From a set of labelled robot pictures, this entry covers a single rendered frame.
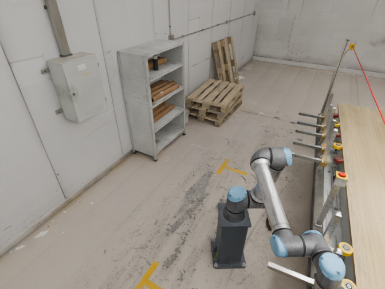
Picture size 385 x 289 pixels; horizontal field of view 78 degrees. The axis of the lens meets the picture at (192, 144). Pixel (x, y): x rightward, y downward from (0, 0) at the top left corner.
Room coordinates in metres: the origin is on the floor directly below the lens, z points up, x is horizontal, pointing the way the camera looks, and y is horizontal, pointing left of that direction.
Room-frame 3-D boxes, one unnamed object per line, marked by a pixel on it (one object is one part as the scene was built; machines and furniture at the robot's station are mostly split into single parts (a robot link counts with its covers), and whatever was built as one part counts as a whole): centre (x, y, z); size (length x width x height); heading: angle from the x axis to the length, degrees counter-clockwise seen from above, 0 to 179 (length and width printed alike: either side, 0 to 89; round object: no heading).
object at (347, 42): (3.04, -1.87, 1.20); 0.15 x 0.12 x 1.00; 156
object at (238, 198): (1.37, -0.37, 0.79); 0.17 x 0.15 x 0.18; 91
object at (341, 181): (1.19, -0.98, 1.18); 0.07 x 0.07 x 0.08; 66
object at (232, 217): (1.37, -0.36, 0.65); 0.19 x 0.19 x 0.10
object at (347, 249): (0.87, -0.96, 0.85); 0.08 x 0.08 x 0.11
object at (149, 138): (3.34, 0.53, 0.78); 0.90 x 0.45 x 1.55; 152
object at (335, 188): (1.19, -0.99, 0.93); 0.05 x 0.05 x 0.45; 66
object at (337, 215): (0.95, -0.88, 0.89); 0.04 x 0.04 x 0.48; 66
